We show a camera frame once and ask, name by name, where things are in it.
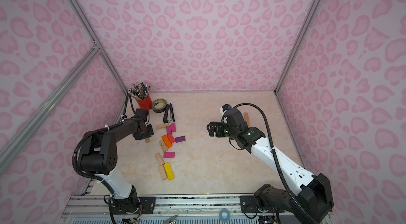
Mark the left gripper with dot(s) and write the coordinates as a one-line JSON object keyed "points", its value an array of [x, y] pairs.
{"points": [[145, 132]]}

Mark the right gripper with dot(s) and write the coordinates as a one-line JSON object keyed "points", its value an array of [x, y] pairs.
{"points": [[217, 129]]}

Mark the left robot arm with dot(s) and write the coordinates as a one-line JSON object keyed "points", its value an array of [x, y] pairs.
{"points": [[95, 157]]}

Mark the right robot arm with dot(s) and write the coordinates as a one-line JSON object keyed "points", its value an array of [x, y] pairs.
{"points": [[306, 195]]}

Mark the wooden block top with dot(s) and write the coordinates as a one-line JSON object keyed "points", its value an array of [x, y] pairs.
{"points": [[161, 126]]}

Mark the magenta block upper left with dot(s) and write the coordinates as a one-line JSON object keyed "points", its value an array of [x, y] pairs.
{"points": [[169, 129]]}

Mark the magenta block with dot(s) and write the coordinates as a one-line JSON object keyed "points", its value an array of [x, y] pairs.
{"points": [[169, 155], [169, 129], [173, 128]]}

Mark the red block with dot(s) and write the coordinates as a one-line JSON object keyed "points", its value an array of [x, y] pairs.
{"points": [[171, 138]]}

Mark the wooden block beside orange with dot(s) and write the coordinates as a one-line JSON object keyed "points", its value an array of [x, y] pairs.
{"points": [[163, 146]]}

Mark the magenta block upper right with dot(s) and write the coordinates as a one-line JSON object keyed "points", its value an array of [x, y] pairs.
{"points": [[173, 128]]}

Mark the red pencil cup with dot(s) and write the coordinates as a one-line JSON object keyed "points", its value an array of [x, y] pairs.
{"points": [[145, 103]]}

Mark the black tape roll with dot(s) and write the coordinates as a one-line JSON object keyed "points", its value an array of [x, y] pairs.
{"points": [[159, 105]]}

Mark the magenta block lower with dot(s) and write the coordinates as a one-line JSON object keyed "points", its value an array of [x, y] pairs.
{"points": [[169, 155]]}

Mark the black stapler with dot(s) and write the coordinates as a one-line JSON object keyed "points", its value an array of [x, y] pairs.
{"points": [[169, 114]]}

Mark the purple block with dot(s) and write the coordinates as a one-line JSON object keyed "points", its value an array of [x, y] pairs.
{"points": [[180, 139]]}

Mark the bundle of coloured pencils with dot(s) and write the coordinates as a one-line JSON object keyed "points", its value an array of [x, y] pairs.
{"points": [[139, 90]]}

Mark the wooden block beside yellow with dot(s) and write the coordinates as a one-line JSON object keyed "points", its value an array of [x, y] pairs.
{"points": [[162, 172]]}

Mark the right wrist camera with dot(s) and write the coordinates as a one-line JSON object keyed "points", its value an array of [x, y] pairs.
{"points": [[225, 108]]}

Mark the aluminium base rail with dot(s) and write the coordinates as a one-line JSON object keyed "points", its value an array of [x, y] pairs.
{"points": [[176, 209]]}

